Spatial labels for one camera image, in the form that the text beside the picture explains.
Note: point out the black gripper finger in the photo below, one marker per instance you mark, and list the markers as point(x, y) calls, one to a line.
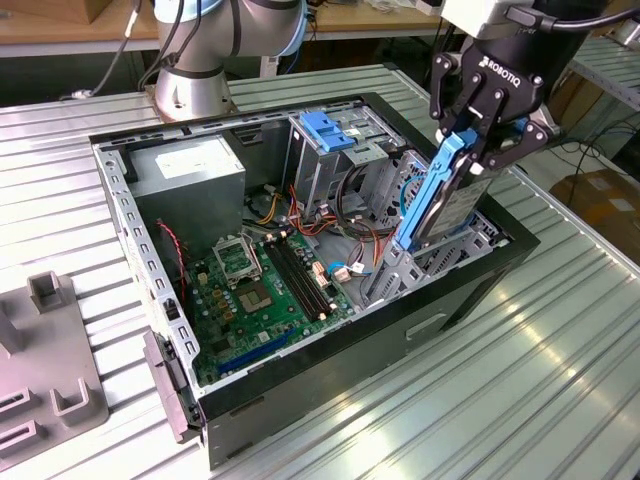
point(440, 90)
point(520, 140)

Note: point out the hard disk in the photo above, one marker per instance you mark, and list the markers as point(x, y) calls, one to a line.
point(450, 210)

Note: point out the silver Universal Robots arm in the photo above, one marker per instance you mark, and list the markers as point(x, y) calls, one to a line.
point(200, 45)

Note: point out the metal disk bay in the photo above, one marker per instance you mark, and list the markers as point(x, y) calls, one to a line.
point(440, 262)

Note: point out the metal slat shelf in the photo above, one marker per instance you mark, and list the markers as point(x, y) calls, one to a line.
point(610, 75)

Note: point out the white flat box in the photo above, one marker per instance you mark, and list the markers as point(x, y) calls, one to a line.
point(427, 6)

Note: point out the large cardboard box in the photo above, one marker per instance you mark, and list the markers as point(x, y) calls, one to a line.
point(600, 200)

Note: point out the long wooden desk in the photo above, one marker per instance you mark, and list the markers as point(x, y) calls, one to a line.
point(360, 22)

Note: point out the blue plastic drive latch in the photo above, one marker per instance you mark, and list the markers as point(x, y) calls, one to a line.
point(325, 132)

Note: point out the metal optical drive cage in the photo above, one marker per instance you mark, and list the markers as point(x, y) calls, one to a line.
point(320, 175)

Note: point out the multicolour power harness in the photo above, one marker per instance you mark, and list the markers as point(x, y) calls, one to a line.
point(320, 231)

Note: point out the black RAM slot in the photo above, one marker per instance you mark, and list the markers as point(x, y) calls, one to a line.
point(290, 282)
point(303, 276)
point(310, 273)
point(297, 280)

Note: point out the metal locking lever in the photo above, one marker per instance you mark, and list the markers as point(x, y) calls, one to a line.
point(256, 260)

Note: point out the grey power supply unit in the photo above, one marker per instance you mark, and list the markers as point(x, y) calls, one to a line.
point(200, 200)

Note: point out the CPU socket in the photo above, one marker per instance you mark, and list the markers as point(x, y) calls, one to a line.
point(255, 298)

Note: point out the green motherboard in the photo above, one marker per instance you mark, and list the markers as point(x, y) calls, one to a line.
point(280, 322)

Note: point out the black open PC case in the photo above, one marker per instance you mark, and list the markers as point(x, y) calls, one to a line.
point(325, 380)

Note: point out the blue expansion slot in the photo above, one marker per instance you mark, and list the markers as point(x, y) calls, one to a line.
point(255, 351)

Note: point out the brown cardboard box on desk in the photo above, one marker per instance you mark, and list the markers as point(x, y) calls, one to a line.
point(110, 10)

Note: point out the grey parts rack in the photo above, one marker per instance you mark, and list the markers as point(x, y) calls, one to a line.
point(50, 350)

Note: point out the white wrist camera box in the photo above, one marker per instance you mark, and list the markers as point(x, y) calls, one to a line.
point(470, 17)

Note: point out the grey case rear bracket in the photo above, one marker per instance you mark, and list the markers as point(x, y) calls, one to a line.
point(167, 380)

